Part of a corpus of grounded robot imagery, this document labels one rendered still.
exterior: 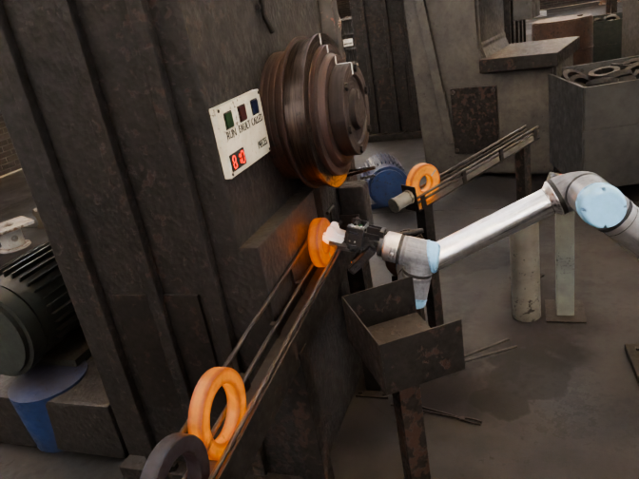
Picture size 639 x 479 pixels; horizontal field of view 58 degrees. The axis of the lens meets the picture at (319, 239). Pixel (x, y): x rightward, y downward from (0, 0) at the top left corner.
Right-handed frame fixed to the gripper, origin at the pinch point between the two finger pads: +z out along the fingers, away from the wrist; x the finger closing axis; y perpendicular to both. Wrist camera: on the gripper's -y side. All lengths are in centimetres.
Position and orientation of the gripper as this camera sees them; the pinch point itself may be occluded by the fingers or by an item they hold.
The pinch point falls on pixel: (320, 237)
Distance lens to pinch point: 179.6
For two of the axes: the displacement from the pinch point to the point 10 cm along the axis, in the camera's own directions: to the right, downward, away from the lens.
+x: -3.1, 4.2, -8.5
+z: -9.5, -2.2, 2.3
